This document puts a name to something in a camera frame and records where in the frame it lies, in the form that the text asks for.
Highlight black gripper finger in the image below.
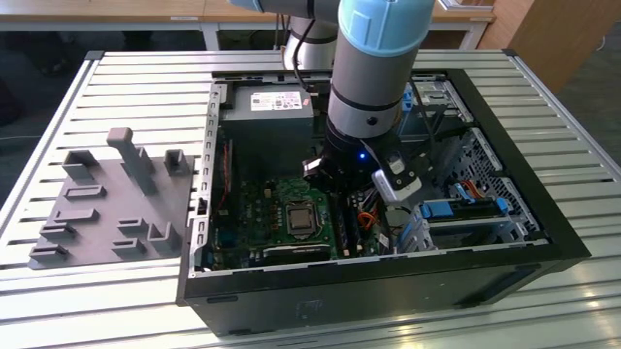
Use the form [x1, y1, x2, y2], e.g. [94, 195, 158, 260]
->
[301, 156, 347, 201]

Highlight grey power supply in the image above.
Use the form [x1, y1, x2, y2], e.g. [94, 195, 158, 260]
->
[220, 85, 333, 179]

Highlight silver CPU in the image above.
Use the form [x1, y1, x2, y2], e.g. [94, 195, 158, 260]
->
[285, 206, 316, 233]

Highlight green motherboard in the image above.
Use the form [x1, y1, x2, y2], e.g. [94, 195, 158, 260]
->
[211, 176, 384, 262]

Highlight round grey fan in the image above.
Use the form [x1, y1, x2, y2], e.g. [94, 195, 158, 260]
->
[385, 205, 414, 230]

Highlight hard disk in blue carrier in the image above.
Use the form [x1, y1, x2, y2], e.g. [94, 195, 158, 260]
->
[419, 198, 508, 221]

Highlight black graphics card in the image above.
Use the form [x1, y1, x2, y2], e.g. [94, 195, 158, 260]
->
[260, 243, 333, 266]

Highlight grey metal drive cage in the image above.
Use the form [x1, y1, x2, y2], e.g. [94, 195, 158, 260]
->
[396, 78, 475, 148]

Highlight grey metal disk bay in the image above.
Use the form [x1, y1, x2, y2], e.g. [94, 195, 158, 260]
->
[392, 198, 547, 254]

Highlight black PC case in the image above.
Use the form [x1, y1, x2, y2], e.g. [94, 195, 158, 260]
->
[174, 67, 592, 337]

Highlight grey parts rack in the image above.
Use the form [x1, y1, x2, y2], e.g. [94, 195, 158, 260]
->
[26, 127, 203, 270]

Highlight wooden cabinet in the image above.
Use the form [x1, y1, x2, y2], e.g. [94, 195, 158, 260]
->
[476, 0, 621, 92]

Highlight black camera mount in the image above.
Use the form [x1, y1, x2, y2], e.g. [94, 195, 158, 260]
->
[360, 140, 419, 190]

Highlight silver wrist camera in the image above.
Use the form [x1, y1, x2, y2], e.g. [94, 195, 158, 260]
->
[371, 169, 424, 203]

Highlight orange wires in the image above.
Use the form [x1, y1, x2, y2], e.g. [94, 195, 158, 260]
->
[356, 212, 384, 230]

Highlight thin red wire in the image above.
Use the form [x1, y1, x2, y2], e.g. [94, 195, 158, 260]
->
[216, 143, 233, 215]

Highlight blue data cable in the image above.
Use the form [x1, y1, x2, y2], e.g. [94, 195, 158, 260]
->
[454, 183, 475, 204]

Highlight orange flat data cable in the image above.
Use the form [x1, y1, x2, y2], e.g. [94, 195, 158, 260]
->
[459, 180, 491, 200]

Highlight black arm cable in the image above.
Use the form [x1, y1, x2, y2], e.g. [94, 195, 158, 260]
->
[289, 14, 320, 97]

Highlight black hanging cable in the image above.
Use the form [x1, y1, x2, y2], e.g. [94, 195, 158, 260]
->
[271, 13, 287, 50]

